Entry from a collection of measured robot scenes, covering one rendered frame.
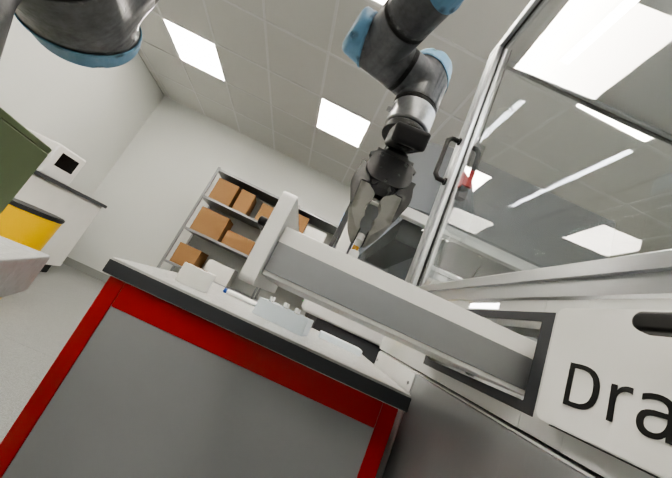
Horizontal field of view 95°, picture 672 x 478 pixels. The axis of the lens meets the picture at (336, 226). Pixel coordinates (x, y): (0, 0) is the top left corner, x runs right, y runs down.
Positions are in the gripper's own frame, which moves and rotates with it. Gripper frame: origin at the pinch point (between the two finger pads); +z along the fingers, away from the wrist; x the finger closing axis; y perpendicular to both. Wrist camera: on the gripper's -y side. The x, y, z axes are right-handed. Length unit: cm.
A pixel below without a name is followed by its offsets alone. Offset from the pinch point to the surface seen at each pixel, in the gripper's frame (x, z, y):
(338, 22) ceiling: 66, -186, 146
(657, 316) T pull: -17.2, 3.5, -24.3
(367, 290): -2.3, 7.7, -7.7
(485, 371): -17.7, 10.4, -7.7
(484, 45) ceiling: -36, -186, 114
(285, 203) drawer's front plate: 10.1, 2.9, -9.3
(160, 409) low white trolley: 17.5, 36.4, 16.4
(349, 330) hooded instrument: -19, 14, 85
